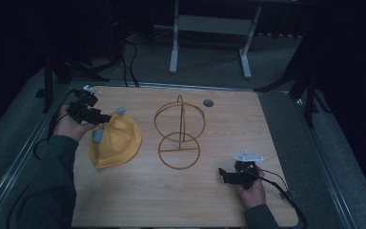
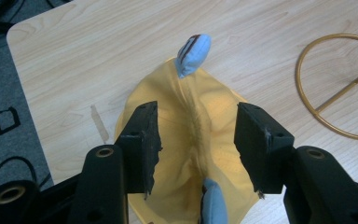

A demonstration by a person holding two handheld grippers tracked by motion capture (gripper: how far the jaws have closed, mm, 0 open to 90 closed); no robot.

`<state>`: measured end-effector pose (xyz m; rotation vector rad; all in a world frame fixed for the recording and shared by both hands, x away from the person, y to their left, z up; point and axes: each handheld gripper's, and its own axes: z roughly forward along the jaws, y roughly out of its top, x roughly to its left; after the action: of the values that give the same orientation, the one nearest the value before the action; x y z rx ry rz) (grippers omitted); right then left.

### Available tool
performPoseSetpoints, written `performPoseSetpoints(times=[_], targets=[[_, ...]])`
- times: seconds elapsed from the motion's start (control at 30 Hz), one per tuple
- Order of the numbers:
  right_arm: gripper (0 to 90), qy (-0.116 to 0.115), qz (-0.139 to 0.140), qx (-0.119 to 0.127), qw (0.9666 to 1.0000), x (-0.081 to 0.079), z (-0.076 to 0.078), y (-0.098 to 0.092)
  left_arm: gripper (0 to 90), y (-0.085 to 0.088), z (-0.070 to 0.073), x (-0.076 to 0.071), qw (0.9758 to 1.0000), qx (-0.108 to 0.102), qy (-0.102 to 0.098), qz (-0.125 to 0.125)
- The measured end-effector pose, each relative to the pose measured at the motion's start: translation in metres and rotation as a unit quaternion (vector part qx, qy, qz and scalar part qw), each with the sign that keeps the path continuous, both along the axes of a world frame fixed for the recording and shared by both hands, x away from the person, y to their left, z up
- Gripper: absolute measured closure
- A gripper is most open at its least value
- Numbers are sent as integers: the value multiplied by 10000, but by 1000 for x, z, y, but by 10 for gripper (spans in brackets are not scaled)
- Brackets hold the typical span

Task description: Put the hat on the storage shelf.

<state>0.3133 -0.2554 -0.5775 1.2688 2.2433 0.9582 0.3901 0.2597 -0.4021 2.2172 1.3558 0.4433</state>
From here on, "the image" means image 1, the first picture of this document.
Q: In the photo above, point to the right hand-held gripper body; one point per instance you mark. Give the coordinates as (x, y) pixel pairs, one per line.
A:
(245, 171)

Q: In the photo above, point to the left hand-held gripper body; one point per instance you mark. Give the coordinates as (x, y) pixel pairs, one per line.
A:
(84, 111)

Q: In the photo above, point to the yellow hat with blue ears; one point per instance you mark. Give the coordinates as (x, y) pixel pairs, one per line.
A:
(116, 140)

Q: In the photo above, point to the person's left hand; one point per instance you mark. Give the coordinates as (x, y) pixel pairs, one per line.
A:
(70, 126)

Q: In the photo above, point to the person's right hand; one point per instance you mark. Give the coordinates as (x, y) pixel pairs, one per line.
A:
(253, 194)

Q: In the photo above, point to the black metal stand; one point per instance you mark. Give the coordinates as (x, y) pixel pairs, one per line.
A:
(49, 79)
(305, 86)

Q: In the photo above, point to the grey round table grommet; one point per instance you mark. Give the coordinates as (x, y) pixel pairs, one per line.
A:
(208, 102)

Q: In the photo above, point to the aluminium frame rail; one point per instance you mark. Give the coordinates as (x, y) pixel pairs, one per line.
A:
(184, 86)
(22, 152)
(324, 159)

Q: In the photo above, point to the white metal desk frame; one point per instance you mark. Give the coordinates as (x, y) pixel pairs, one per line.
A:
(214, 24)

